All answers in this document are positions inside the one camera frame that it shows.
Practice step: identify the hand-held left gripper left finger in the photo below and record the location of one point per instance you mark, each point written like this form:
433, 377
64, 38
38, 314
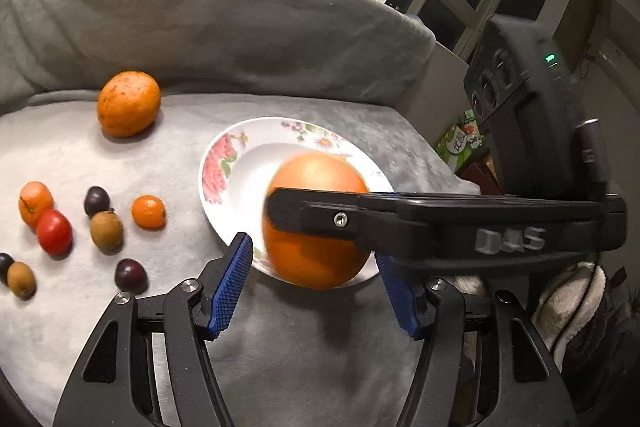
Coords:
231, 289

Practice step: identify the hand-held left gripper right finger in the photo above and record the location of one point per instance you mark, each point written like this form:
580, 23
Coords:
400, 302

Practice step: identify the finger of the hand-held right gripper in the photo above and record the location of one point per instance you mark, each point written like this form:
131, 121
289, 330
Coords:
320, 219

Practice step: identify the large smooth orange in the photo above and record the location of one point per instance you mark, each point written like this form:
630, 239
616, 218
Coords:
310, 262

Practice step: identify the floral white plate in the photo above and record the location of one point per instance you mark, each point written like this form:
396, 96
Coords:
250, 167

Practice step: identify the small mandarin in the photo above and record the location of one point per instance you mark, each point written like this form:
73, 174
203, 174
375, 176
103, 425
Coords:
35, 203
148, 212

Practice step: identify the red tomato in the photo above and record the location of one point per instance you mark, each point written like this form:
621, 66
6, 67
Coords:
54, 233

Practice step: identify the speckled orange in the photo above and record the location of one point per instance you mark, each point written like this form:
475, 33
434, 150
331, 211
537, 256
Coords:
129, 104

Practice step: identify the green printed box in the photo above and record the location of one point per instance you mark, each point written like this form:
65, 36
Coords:
457, 142

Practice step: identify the grey seat cushion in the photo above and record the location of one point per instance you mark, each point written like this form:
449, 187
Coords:
300, 357

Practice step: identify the dark purple plum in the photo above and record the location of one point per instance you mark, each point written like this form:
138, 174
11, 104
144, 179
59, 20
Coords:
131, 276
95, 199
5, 268

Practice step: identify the brown kiwi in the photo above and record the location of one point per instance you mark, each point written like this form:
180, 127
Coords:
21, 280
106, 232

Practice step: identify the white towel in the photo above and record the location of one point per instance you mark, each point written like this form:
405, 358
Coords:
565, 307

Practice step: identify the grey back cushion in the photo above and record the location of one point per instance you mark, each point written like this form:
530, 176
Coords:
200, 17

